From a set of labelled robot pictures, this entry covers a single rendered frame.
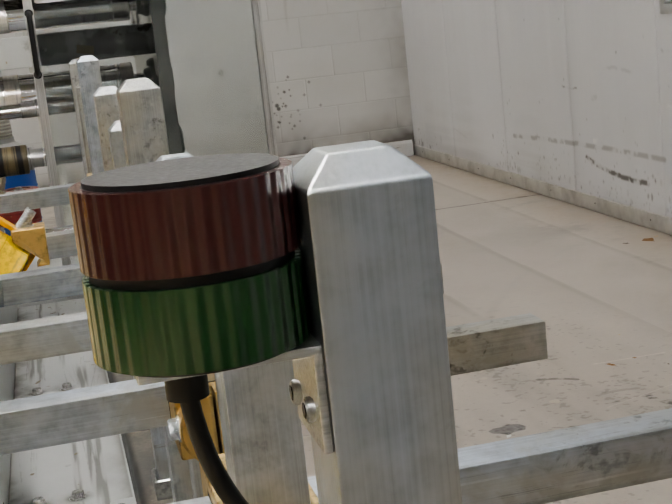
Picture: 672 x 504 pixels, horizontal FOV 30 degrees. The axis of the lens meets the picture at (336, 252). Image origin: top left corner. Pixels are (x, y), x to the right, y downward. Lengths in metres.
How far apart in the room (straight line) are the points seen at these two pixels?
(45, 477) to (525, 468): 1.16
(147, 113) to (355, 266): 0.75
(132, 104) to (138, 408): 0.29
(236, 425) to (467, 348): 0.37
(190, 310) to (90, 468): 1.47
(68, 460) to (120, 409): 0.93
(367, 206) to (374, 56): 9.20
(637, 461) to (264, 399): 0.23
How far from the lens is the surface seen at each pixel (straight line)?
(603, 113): 6.46
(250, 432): 0.61
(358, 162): 0.34
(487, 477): 0.69
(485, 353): 0.95
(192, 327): 0.32
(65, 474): 1.78
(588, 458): 0.71
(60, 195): 2.13
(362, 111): 9.52
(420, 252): 0.34
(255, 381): 0.60
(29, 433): 0.90
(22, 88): 2.96
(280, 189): 0.33
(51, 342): 1.14
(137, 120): 1.07
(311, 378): 0.35
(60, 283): 1.39
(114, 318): 0.33
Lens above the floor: 1.21
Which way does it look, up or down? 11 degrees down
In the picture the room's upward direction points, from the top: 6 degrees counter-clockwise
